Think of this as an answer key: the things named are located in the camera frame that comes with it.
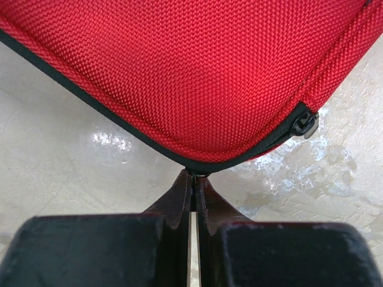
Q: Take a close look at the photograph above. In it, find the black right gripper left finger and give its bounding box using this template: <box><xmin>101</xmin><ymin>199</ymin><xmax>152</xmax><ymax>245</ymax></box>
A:
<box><xmin>143</xmin><ymin>169</ymin><xmax>192</xmax><ymax>286</ymax></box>

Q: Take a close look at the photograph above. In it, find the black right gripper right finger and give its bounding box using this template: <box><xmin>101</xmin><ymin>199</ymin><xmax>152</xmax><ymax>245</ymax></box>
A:
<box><xmin>194</xmin><ymin>177</ymin><xmax>252</xmax><ymax>286</ymax></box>

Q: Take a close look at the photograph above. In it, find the red black medicine kit case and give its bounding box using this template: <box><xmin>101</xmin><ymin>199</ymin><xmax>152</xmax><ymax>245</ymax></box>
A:
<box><xmin>1</xmin><ymin>0</ymin><xmax>382</xmax><ymax>175</ymax></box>

